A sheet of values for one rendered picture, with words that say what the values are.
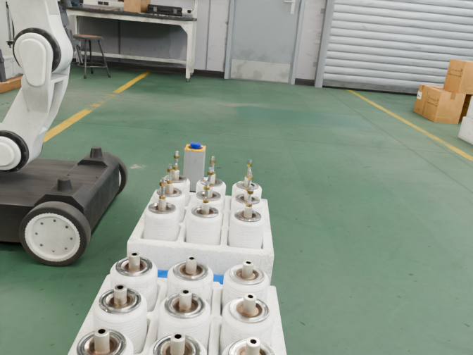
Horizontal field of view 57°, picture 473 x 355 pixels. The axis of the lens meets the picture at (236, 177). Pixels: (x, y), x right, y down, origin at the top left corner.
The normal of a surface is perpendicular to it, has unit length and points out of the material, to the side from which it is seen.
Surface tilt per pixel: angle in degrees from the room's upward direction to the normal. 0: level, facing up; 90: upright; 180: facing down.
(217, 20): 90
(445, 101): 90
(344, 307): 0
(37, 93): 115
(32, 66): 90
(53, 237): 90
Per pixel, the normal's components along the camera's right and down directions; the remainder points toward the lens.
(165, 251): -0.02, 0.33
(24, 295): 0.09, -0.94
